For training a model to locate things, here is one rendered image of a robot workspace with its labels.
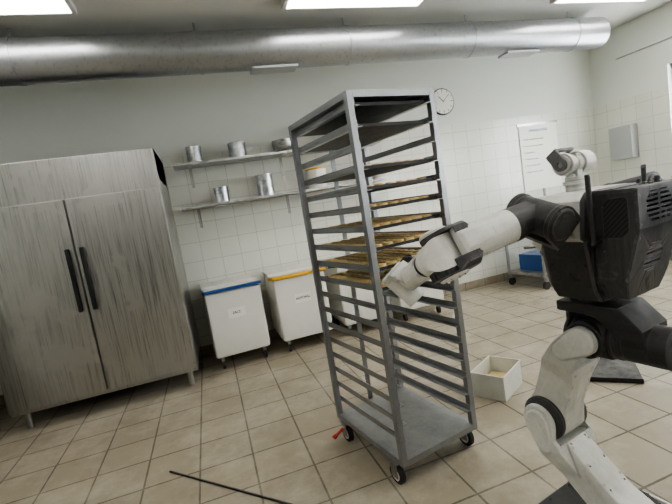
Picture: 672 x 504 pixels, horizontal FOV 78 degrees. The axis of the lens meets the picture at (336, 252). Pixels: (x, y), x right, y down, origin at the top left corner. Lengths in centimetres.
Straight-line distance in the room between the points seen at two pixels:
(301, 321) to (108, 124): 269
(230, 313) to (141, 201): 125
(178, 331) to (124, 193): 120
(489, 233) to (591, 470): 89
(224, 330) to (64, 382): 128
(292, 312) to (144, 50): 252
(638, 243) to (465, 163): 451
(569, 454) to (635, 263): 69
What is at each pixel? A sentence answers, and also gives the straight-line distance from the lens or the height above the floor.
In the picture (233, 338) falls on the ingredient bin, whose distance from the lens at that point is 409.
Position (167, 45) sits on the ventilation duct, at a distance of 382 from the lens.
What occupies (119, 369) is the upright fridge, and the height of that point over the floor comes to 32.
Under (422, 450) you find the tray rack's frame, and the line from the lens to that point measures 223.
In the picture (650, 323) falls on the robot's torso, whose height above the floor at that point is 92.
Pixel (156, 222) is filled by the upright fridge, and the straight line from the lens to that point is 371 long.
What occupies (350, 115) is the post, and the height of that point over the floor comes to 171.
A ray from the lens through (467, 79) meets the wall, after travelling 588.
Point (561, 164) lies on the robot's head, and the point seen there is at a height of 137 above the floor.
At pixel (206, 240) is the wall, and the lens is 461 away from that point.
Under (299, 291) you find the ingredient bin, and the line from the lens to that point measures 410.
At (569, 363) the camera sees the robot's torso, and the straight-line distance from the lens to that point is 147.
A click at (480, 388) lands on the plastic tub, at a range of 295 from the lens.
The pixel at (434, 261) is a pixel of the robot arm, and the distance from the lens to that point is 105.
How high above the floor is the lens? 136
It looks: 6 degrees down
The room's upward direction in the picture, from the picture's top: 9 degrees counter-clockwise
